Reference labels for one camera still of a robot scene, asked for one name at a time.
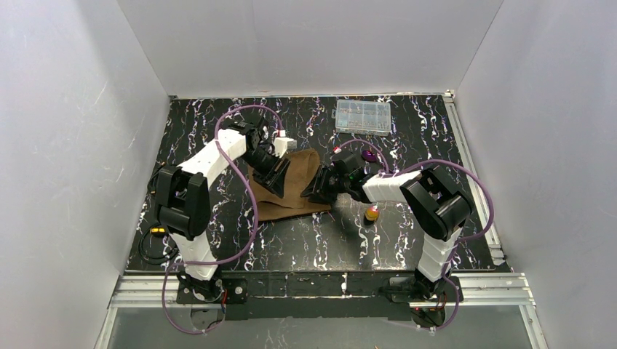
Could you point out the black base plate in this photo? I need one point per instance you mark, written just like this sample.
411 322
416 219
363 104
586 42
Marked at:
339 294

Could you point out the purple spoon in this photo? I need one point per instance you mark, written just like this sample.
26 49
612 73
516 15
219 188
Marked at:
369 156

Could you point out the black coiled cable yellow plug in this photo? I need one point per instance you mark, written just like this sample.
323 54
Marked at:
155 247

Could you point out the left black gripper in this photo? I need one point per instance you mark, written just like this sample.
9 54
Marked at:
269 166

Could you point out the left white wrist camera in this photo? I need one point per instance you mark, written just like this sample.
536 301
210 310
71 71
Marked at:
283 145

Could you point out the clear plastic organizer box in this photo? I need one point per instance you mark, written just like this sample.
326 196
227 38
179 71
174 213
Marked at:
362 117

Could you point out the brown burlap napkin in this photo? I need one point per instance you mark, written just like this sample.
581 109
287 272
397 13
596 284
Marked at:
303 166

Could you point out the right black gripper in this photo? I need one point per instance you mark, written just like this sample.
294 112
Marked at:
326 179

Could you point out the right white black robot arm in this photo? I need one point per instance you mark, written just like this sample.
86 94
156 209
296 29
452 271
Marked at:
440 208

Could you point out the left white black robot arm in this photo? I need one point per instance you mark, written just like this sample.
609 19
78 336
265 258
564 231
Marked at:
182 195

